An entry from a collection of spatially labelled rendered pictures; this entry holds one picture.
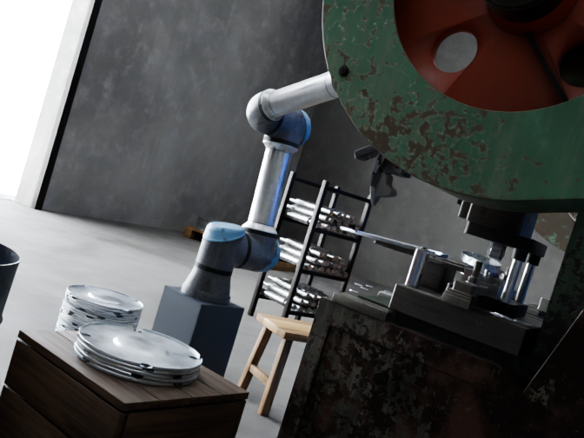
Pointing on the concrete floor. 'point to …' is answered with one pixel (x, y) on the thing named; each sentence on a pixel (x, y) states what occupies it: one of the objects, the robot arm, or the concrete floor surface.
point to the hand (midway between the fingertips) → (372, 200)
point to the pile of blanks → (69, 316)
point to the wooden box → (106, 398)
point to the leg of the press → (423, 383)
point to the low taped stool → (271, 323)
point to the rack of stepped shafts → (331, 221)
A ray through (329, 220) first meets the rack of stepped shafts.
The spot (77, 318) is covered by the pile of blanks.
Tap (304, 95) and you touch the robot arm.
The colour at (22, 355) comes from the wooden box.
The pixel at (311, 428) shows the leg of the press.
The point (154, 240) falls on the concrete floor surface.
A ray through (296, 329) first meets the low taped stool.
